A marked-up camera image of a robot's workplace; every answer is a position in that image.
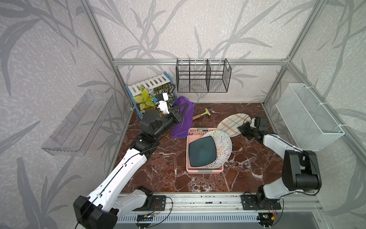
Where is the purple cloth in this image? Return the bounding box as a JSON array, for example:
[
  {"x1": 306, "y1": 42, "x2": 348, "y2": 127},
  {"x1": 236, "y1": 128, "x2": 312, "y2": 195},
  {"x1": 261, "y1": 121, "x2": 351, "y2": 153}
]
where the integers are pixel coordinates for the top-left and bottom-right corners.
[{"x1": 171, "y1": 96, "x2": 195, "y2": 139}]

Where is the striped plaid round plate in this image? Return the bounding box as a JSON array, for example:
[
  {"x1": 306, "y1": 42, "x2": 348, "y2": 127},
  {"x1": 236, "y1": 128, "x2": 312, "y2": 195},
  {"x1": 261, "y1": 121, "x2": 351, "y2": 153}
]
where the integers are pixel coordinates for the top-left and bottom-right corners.
[{"x1": 217, "y1": 113, "x2": 252, "y2": 137}]

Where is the colourful patterned round plate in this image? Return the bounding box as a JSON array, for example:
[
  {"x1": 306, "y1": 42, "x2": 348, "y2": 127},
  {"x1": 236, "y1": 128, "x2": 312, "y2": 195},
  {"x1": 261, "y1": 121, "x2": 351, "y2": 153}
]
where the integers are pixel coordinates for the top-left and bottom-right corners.
[{"x1": 202, "y1": 130, "x2": 233, "y2": 169}]

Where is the dark green square plate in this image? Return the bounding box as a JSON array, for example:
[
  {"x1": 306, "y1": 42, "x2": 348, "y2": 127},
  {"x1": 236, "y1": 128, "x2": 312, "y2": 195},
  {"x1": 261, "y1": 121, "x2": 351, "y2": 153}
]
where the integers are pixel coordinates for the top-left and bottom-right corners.
[{"x1": 188, "y1": 136, "x2": 217, "y2": 168}]

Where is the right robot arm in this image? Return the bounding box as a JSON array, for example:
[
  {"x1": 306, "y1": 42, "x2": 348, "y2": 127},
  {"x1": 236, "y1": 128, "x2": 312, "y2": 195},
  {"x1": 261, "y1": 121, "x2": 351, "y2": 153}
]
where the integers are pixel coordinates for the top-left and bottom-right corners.
[{"x1": 238, "y1": 122, "x2": 322, "y2": 210}]

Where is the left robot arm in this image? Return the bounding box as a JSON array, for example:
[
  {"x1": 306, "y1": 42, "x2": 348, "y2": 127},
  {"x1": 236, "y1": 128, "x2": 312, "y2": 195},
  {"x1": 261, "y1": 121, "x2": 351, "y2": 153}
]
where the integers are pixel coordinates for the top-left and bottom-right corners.
[{"x1": 73, "y1": 104, "x2": 188, "y2": 229}]

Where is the pink plastic basket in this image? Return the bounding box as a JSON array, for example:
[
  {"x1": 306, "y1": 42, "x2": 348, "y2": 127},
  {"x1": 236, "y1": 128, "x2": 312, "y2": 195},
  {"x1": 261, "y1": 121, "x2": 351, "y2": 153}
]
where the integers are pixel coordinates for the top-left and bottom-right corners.
[{"x1": 186, "y1": 127, "x2": 224, "y2": 174}]

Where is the potted plant glass vase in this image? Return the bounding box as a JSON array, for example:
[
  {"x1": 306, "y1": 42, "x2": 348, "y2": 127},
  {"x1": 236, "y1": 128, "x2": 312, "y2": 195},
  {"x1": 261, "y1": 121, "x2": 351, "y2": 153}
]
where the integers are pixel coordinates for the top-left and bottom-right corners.
[{"x1": 133, "y1": 83, "x2": 175, "y2": 114}]

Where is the blue white slatted crate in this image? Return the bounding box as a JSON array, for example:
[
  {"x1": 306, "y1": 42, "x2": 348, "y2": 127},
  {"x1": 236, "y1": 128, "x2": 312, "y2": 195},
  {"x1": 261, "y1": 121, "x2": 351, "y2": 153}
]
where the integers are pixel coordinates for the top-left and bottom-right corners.
[{"x1": 126, "y1": 72, "x2": 177, "y2": 119}]

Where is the right electronics board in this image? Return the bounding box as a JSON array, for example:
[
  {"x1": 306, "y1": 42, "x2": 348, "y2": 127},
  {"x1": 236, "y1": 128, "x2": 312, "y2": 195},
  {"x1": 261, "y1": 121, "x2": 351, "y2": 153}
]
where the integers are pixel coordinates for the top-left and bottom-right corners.
[{"x1": 257, "y1": 213, "x2": 276, "y2": 229}]

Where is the electronics board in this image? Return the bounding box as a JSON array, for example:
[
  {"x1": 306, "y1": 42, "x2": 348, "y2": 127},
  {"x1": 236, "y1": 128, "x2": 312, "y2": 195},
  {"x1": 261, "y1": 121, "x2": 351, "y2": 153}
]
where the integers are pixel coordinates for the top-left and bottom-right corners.
[
  {"x1": 257, "y1": 213, "x2": 276, "y2": 229},
  {"x1": 136, "y1": 214, "x2": 154, "y2": 224}
]

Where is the left electronics board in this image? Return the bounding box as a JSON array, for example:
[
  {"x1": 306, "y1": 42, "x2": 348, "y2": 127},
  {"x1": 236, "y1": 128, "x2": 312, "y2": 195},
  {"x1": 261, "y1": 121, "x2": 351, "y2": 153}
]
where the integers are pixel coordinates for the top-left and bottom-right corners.
[{"x1": 136, "y1": 214, "x2": 154, "y2": 224}]

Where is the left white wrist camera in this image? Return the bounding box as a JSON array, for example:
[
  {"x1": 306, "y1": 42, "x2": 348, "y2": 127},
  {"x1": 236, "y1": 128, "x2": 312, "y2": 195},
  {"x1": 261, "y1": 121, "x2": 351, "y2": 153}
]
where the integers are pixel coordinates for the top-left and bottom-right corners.
[{"x1": 155, "y1": 93, "x2": 169, "y2": 115}]

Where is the black wire basket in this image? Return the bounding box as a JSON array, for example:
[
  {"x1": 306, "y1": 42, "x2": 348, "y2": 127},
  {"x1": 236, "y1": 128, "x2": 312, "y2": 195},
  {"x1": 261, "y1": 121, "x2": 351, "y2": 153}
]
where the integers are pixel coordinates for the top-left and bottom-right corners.
[{"x1": 175, "y1": 59, "x2": 232, "y2": 93}]

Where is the white mesh wall basket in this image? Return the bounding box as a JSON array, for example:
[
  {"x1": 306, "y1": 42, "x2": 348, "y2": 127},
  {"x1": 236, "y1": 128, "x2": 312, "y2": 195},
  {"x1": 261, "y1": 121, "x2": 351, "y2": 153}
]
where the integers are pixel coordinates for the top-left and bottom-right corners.
[{"x1": 276, "y1": 84, "x2": 345, "y2": 151}]

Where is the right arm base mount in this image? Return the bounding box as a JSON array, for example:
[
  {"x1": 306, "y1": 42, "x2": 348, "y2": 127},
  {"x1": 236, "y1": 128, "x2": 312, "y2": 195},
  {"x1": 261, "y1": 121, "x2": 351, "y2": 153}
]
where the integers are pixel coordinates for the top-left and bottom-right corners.
[{"x1": 240, "y1": 185, "x2": 282, "y2": 210}]

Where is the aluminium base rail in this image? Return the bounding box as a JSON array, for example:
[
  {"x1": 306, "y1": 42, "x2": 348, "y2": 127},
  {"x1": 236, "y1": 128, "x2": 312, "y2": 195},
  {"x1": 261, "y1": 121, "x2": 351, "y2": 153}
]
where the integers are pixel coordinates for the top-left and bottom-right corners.
[{"x1": 82, "y1": 192, "x2": 322, "y2": 215}]

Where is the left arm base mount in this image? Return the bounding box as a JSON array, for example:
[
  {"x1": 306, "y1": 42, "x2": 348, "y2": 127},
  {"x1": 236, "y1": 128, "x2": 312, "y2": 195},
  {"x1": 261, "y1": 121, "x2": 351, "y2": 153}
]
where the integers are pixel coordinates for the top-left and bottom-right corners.
[{"x1": 133, "y1": 186, "x2": 167, "y2": 212}]

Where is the clear acrylic wall shelf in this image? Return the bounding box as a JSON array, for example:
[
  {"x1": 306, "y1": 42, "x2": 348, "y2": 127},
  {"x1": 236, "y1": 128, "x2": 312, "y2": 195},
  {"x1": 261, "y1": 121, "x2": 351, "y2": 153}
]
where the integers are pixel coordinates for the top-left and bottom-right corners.
[{"x1": 41, "y1": 90, "x2": 115, "y2": 156}]

